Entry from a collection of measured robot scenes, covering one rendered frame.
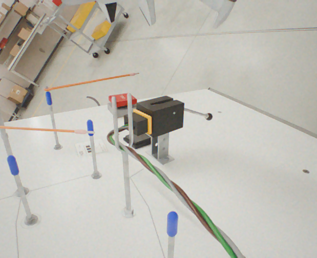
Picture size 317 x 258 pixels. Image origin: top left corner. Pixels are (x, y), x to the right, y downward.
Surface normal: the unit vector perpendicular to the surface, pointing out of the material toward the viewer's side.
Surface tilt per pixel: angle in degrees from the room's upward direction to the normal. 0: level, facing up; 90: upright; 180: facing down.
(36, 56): 90
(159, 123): 97
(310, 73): 0
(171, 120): 97
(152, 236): 50
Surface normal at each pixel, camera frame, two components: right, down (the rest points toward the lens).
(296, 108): -0.67, -0.43
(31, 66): 0.56, 0.25
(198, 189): 0.01, -0.90
